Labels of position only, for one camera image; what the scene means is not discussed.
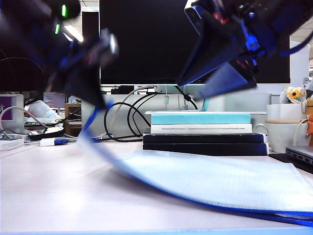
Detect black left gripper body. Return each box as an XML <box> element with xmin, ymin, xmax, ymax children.
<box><xmin>52</xmin><ymin>36</ymin><xmax>105</xmax><ymax>81</ymax></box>

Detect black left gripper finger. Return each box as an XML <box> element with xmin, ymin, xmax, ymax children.
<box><xmin>46</xmin><ymin>70</ymin><xmax>108</xmax><ymax>108</ymax></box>

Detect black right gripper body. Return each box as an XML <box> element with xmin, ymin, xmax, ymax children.
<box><xmin>207</xmin><ymin>0</ymin><xmax>289</xmax><ymax>59</ymax></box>

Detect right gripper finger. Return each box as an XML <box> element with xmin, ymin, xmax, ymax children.
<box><xmin>177</xmin><ymin>33</ymin><xmax>244</xmax><ymax>86</ymax></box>
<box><xmin>194</xmin><ymin>61</ymin><xmax>257</xmax><ymax>100</ymax></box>

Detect transparent file bag blue zipper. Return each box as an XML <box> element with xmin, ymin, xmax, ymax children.
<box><xmin>77</xmin><ymin>100</ymin><xmax>313</xmax><ymax>227</ymax></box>

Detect wooden cabinet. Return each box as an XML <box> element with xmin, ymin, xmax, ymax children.
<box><xmin>65</xmin><ymin>103</ymin><xmax>83</xmax><ymax>138</ymax></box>

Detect small monitor showing code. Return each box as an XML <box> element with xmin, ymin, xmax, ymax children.
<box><xmin>43</xmin><ymin>92</ymin><xmax>67</xmax><ymax>110</ymax></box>

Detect fluorescent ceiling light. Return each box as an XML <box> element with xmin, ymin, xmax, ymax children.
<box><xmin>62</xmin><ymin>24</ymin><xmax>84</xmax><ymax>44</ymax></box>

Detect black upright monitor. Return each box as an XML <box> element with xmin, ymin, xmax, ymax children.
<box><xmin>82</xmin><ymin>7</ymin><xmax>101</xmax><ymax>40</ymax></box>

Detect white printed bottle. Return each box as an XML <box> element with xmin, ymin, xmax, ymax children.
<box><xmin>27</xmin><ymin>100</ymin><xmax>63</xmax><ymax>122</ymax></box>

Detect teal book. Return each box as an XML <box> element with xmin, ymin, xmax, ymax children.
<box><xmin>151</xmin><ymin>114</ymin><xmax>251</xmax><ymax>125</ymax></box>

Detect black wide monitor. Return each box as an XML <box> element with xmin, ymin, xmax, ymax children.
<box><xmin>0</xmin><ymin>46</ymin><xmax>53</xmax><ymax>93</ymax></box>

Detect white square container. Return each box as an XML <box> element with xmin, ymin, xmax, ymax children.
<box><xmin>266</xmin><ymin>104</ymin><xmax>308</xmax><ymax>121</ymax></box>

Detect dark navy book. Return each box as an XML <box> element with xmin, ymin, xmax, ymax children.
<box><xmin>142</xmin><ymin>143</ymin><xmax>269</xmax><ymax>156</ymax></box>
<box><xmin>142</xmin><ymin>133</ymin><xmax>268</xmax><ymax>144</ymax></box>

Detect silver computer with purple screen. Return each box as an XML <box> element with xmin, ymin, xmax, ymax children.
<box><xmin>0</xmin><ymin>94</ymin><xmax>25</xmax><ymax>135</ymax></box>

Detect black round base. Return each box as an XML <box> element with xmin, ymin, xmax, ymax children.
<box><xmin>28</xmin><ymin>126</ymin><xmax>66</xmax><ymax>141</ymax></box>

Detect black AOC monitor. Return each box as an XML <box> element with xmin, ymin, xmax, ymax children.
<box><xmin>99</xmin><ymin>0</ymin><xmax>291</xmax><ymax>86</ymax></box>

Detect white board panel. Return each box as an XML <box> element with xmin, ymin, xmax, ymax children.
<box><xmin>290</xmin><ymin>36</ymin><xmax>311</xmax><ymax>88</ymax></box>

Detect round wooden lid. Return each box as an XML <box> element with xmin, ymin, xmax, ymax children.
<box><xmin>265</xmin><ymin>118</ymin><xmax>305</xmax><ymax>124</ymax></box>

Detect plush toy with orange flower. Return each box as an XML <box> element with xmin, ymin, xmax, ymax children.
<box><xmin>279</xmin><ymin>86</ymin><xmax>308</xmax><ymax>115</ymax></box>

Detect white mug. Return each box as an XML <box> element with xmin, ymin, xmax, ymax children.
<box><xmin>254</xmin><ymin>122</ymin><xmax>309</xmax><ymax>154</ymax></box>

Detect white book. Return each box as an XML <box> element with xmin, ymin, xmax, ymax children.
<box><xmin>150</xmin><ymin>123</ymin><xmax>253</xmax><ymax>135</ymax></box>

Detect white paper stack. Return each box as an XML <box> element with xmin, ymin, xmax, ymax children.
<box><xmin>0</xmin><ymin>137</ymin><xmax>25</xmax><ymax>152</ymax></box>

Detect orange object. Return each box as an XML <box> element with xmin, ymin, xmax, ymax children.
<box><xmin>305</xmin><ymin>115</ymin><xmax>313</xmax><ymax>136</ymax></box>

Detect silver laptop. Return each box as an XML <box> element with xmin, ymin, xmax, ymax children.
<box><xmin>285</xmin><ymin>145</ymin><xmax>313</xmax><ymax>166</ymax></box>

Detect black cable with ferrite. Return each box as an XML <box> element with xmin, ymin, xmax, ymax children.
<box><xmin>176</xmin><ymin>85</ymin><xmax>199</xmax><ymax>111</ymax></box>

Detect grey monitor cable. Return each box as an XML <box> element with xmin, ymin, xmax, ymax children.
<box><xmin>64</xmin><ymin>85</ymin><xmax>157</xmax><ymax>141</ymax></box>

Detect blue robot arm cable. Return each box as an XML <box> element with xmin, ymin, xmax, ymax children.
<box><xmin>276</xmin><ymin>33</ymin><xmax>313</xmax><ymax>57</ymax></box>

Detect grey arched cable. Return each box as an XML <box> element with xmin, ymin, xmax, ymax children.
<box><xmin>0</xmin><ymin>106</ymin><xmax>49</xmax><ymax>134</ymax></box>

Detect white thin cable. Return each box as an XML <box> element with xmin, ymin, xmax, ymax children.
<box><xmin>293</xmin><ymin>118</ymin><xmax>309</xmax><ymax>147</ymax></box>

